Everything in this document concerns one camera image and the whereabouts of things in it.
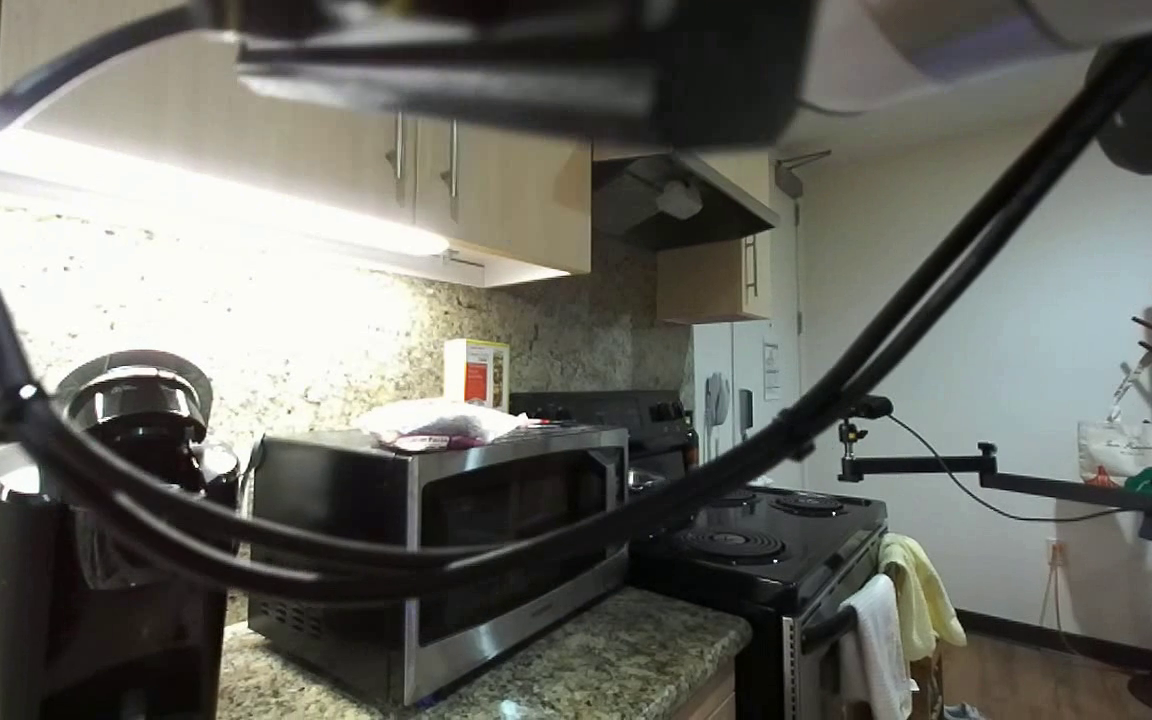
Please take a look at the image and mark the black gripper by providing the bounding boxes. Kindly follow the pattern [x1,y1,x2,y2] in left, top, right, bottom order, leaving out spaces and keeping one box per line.
[233,0,818,151]

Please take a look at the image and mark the white hanging bag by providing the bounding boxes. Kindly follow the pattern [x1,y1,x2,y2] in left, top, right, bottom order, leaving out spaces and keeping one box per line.
[1071,416,1152,493]

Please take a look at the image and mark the wooden upper cabinets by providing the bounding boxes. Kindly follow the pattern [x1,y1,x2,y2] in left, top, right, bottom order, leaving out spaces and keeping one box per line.
[0,0,594,292]

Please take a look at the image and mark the dark range hood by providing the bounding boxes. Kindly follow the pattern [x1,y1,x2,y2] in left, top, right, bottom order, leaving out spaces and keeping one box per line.
[590,148,784,258]

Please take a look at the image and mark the yellow-edged granola bar box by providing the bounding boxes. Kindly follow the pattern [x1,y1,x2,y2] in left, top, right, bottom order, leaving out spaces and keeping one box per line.
[440,336,511,416]

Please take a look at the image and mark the under-cabinet light strip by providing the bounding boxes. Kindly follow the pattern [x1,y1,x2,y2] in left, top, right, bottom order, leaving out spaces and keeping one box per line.
[0,113,461,265]

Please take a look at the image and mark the white refrigerator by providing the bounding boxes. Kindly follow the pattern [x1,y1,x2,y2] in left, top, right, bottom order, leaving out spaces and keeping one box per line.
[685,315,809,493]

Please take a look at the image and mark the stainless steel microwave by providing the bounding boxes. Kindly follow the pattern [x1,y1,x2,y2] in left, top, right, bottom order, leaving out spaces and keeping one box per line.
[245,425,632,713]

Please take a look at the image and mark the black electric stove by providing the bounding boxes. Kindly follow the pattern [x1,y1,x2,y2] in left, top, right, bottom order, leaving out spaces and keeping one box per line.
[509,390,892,720]

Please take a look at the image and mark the yellow towel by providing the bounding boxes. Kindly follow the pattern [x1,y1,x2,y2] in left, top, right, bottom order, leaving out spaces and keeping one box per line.
[875,533,970,666]

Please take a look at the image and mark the white towel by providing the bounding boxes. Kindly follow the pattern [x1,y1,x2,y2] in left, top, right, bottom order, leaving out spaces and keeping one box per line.
[836,572,920,720]

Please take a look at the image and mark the black coffee maker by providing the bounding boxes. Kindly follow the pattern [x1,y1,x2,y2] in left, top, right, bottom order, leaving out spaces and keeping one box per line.
[0,347,245,720]

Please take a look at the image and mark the small wooden wall cabinet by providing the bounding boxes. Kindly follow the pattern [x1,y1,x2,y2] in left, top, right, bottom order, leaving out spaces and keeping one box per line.
[651,237,781,329]

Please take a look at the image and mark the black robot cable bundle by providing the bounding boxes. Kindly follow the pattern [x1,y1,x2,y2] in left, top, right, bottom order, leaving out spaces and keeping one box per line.
[0,0,1152,613]

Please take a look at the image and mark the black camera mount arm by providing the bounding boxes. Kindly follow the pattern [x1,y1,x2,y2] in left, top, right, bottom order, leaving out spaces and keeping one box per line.
[836,421,1152,516]

